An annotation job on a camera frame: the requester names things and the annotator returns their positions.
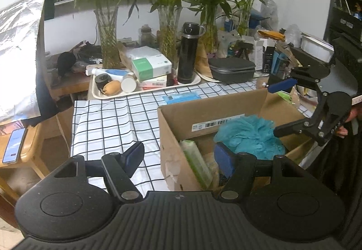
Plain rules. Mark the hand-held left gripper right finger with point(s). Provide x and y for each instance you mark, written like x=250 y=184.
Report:
x=224 y=160

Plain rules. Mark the white plastic tub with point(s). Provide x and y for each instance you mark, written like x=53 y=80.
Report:
x=315 y=46

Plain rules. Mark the wooden side table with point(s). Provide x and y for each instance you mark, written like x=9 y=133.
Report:
x=70 y=83

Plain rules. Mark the black thermos bottle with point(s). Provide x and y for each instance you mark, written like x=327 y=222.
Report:
x=186 y=57

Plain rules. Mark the black round jar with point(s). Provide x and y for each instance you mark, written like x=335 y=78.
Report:
x=102 y=80

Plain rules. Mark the white lotion tube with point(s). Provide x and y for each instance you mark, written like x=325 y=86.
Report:
x=113 y=73

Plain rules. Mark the dark blue box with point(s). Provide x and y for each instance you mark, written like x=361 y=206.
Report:
x=280 y=63

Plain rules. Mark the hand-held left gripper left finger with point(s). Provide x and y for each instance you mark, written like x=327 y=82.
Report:
x=135 y=154

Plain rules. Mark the wooden chair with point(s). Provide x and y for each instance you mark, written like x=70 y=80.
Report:
x=31 y=151

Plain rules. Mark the green white tissue pack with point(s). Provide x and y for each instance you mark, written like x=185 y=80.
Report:
x=158 y=64

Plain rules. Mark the clear plastic bag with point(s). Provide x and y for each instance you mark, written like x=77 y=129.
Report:
x=141 y=53

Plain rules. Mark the silver foil sheet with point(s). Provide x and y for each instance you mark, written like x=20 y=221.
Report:
x=19 y=55

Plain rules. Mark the white open carton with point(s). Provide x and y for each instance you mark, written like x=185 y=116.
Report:
x=258 y=52

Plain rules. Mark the red flat packet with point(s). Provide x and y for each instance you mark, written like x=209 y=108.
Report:
x=154 y=88

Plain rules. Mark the small black tripod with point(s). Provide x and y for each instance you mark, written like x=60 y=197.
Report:
x=243 y=49

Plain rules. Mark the clear bottle with black lid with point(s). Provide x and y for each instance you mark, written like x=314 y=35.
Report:
x=147 y=36

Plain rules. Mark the grey zip case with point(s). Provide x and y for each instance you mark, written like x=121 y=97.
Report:
x=232 y=69

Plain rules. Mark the brown paper bag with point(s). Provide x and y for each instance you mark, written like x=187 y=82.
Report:
x=124 y=55
x=202 y=60

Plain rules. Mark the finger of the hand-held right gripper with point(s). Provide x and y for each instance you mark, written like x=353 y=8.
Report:
x=280 y=86
x=291 y=128

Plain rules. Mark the green white wipes pack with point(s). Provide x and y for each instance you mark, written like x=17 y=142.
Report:
x=195 y=162

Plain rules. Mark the brown cardboard box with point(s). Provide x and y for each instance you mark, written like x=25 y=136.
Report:
x=181 y=122

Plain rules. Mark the white lidded jar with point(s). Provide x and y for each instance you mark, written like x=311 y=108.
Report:
x=128 y=84

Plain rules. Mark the yellow padded envelope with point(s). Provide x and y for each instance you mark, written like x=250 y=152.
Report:
x=270 y=35

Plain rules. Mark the smartphone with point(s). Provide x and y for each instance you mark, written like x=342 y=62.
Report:
x=14 y=145

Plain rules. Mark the black hat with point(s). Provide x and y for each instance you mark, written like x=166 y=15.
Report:
x=65 y=63

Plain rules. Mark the white plastic tray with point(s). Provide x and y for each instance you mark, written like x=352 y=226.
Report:
x=97 y=89

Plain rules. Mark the blue packet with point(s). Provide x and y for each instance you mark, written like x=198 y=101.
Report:
x=183 y=98

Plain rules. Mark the tan oval pouch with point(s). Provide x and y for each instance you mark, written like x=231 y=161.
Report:
x=111 y=87

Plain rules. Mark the white barcode box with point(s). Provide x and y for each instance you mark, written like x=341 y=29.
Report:
x=154 y=82

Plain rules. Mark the teal mesh bath loofah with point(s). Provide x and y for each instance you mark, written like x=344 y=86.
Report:
x=249 y=137

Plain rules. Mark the dark clutter pile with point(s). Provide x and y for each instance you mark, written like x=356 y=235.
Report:
x=86 y=53

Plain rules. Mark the person's right hand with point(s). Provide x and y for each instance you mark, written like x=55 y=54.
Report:
x=342 y=132

